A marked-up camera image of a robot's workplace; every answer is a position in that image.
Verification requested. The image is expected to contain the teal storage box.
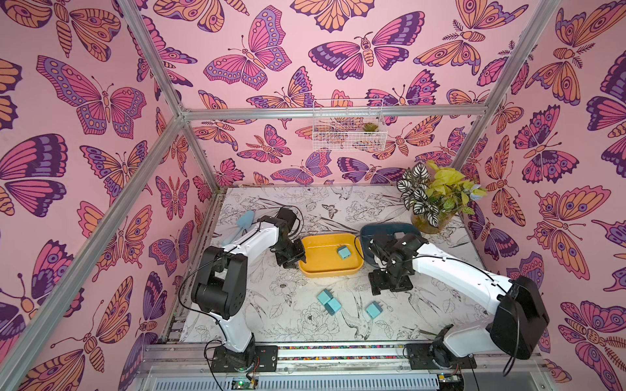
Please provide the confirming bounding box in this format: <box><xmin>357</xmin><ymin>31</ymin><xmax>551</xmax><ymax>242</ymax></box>
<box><xmin>359</xmin><ymin>223</ymin><xmax>422</xmax><ymax>267</ymax></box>

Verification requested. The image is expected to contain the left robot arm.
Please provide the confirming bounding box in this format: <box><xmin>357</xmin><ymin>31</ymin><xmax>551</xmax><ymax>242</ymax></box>
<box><xmin>190</xmin><ymin>207</ymin><xmax>306</xmax><ymax>354</ymax></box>

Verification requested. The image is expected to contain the light blue scoop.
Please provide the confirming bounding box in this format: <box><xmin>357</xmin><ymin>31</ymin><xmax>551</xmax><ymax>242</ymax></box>
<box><xmin>222</xmin><ymin>210</ymin><xmax>254</xmax><ymax>247</ymax></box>

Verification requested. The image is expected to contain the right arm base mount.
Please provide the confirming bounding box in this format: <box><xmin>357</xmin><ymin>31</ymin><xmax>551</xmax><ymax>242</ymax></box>
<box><xmin>403</xmin><ymin>343</ymin><xmax>477</xmax><ymax>370</ymax></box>

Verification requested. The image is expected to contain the white wire basket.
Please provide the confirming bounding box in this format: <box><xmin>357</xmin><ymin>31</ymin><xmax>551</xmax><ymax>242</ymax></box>
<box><xmin>310</xmin><ymin>105</ymin><xmax>388</xmax><ymax>153</ymax></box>

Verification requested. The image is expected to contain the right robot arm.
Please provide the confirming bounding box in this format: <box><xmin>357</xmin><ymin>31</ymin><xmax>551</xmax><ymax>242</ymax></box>
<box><xmin>365</xmin><ymin>234</ymin><xmax>549</xmax><ymax>368</ymax></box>

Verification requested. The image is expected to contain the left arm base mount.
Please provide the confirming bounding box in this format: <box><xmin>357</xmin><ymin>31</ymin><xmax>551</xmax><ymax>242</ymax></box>
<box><xmin>210</xmin><ymin>345</ymin><xmax>278</xmax><ymax>373</ymax></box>

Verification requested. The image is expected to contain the yellow storage box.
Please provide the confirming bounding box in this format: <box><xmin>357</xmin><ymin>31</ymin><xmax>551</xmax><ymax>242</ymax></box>
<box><xmin>298</xmin><ymin>233</ymin><xmax>365</xmax><ymax>279</ymax></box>

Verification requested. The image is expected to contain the teal plug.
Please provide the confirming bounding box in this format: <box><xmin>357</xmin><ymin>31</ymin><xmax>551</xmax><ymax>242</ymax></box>
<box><xmin>317</xmin><ymin>289</ymin><xmax>334</xmax><ymax>306</ymax></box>
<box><xmin>365</xmin><ymin>301</ymin><xmax>383</xmax><ymax>319</ymax></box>
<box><xmin>337</xmin><ymin>246</ymin><xmax>352</xmax><ymax>260</ymax></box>
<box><xmin>324</xmin><ymin>298</ymin><xmax>342</xmax><ymax>315</ymax></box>

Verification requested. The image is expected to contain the potted plant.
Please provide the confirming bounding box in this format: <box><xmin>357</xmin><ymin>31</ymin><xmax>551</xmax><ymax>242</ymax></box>
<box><xmin>396</xmin><ymin>161</ymin><xmax>487</xmax><ymax>235</ymax></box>

